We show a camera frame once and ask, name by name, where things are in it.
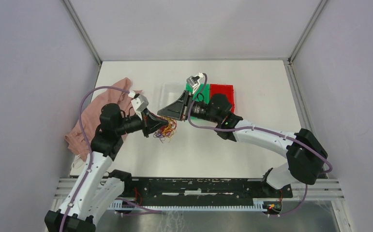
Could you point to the green plastic bin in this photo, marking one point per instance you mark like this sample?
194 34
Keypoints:
201 95

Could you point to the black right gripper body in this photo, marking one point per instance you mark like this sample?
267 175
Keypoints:
185 118

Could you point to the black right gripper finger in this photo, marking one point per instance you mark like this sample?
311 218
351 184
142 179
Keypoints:
175 114
178 104

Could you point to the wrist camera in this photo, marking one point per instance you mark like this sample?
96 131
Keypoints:
139 104
194 81

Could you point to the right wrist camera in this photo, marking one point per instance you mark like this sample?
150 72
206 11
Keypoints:
194 81

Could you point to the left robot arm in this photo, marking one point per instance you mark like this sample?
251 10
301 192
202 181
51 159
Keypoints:
85 204

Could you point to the clear plastic bin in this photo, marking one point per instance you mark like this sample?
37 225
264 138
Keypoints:
169 93

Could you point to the red plastic bin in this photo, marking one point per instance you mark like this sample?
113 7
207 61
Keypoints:
227 90

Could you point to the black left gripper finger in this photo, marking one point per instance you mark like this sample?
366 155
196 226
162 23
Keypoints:
152 118
161 130

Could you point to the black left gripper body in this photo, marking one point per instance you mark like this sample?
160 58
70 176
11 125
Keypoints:
145 122

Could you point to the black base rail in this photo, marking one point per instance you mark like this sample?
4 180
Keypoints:
176 191

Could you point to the white cable duct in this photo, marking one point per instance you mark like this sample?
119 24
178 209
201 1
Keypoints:
119 205

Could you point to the pink cloth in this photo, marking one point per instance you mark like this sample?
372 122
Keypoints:
91 119

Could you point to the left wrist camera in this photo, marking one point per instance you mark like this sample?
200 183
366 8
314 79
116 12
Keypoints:
139 104

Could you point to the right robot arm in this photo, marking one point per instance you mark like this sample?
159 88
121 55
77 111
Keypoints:
305 156

